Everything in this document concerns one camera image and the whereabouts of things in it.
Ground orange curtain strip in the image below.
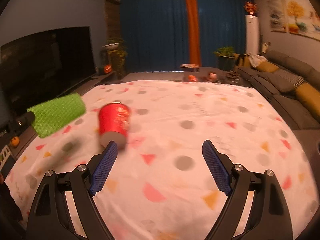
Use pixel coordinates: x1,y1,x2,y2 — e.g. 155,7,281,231
185,0,201,66

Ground green foam net sleeve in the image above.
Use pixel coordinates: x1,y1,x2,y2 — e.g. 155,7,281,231
27,93,86,138

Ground grey sectional sofa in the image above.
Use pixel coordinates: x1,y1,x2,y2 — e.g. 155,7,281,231
235,50,319,153

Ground white standing air conditioner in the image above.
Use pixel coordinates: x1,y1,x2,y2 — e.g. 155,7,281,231
245,15,260,54

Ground patterned white tablecloth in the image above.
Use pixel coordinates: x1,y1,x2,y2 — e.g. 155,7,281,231
5,81,319,239

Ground red flower decoration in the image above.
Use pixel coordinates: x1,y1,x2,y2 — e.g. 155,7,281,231
244,1,258,16

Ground yellow cushion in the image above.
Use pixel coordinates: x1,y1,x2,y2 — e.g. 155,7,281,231
256,61,279,73
296,82,320,122

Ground left small painting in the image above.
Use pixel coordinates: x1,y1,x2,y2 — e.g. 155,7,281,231
267,0,286,33

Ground sailboat painting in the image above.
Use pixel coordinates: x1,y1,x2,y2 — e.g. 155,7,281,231
285,0,319,41

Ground plant on stand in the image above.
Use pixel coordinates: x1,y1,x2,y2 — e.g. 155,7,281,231
100,37,127,79

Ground red paper cup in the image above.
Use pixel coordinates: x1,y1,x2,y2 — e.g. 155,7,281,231
98,102,131,150

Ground grey flat cushion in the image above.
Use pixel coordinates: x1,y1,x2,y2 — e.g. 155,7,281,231
258,72,295,93

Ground black television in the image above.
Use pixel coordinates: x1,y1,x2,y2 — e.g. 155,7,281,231
1,27,95,116

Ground yellow cushion far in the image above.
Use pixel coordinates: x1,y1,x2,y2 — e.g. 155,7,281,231
256,61,279,73

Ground blue curtain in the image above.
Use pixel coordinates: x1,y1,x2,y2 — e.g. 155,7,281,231
120,0,253,72

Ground potted green plant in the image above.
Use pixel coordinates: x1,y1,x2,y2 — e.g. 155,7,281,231
213,47,235,71

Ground yellow cushion middle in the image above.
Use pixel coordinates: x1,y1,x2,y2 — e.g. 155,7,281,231
296,82,320,122

